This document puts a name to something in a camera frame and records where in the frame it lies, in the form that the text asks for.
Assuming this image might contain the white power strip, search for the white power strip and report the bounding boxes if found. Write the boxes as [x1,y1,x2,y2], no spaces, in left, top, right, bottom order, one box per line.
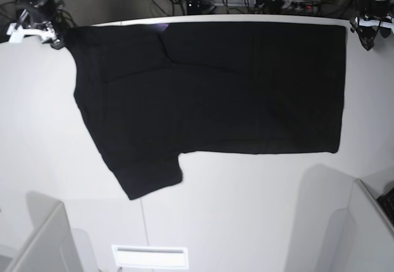
[212,0,323,10]

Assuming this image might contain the white table slot plate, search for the white table slot plate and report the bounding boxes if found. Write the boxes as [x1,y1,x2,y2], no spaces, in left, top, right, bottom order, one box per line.
[112,245,189,270]

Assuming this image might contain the right white partition panel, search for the right white partition panel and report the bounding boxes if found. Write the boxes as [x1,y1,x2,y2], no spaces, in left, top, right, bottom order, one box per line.
[353,178,394,242]

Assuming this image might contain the black T-shirt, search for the black T-shirt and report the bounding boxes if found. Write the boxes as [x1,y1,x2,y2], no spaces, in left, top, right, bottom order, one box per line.
[65,22,347,200]

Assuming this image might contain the left white partition panel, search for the left white partition panel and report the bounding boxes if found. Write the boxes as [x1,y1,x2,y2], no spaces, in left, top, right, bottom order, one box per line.
[1,201,84,271]

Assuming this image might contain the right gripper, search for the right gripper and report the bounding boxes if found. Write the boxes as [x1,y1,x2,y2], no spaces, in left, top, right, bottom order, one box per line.
[15,0,65,50]

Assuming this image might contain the white partition panel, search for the white partition panel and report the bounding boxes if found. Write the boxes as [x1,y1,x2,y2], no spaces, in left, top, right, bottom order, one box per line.
[353,178,394,242]
[1,201,84,271]

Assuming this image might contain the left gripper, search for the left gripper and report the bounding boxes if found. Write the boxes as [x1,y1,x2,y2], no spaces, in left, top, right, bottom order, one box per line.
[353,0,393,50]

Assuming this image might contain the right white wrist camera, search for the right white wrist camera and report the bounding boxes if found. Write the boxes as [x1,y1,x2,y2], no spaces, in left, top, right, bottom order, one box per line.
[6,23,57,44]

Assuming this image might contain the black keyboard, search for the black keyboard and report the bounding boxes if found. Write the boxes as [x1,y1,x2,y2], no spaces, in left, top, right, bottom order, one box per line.
[377,188,394,223]

